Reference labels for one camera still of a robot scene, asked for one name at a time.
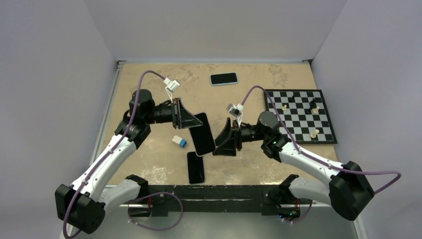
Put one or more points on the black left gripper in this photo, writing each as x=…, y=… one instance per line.
x=181, y=117

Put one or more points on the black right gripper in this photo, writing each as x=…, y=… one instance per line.
x=228, y=147

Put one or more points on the black phone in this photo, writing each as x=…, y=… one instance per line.
x=196, y=171

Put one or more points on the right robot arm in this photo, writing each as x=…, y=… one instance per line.
x=342, y=186

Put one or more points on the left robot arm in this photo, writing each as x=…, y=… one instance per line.
x=85, y=202

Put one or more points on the phone in light-blue case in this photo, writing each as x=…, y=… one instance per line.
x=221, y=79

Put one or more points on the white blue toy block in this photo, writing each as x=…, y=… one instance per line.
x=181, y=142

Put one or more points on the black white chessboard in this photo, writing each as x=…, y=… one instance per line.
x=298, y=123

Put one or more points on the white chess piece front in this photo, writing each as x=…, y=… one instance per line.
x=314, y=133

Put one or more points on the white chess pawn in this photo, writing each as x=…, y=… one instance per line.
x=315, y=111

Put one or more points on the black chess piece right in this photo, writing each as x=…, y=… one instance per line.
x=313, y=104

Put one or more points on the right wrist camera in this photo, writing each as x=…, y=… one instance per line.
x=236, y=111

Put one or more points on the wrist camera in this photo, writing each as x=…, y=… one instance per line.
x=171, y=86
x=236, y=111

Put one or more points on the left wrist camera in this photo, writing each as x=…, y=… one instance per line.
x=171, y=86

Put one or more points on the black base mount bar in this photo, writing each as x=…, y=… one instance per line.
x=268, y=200

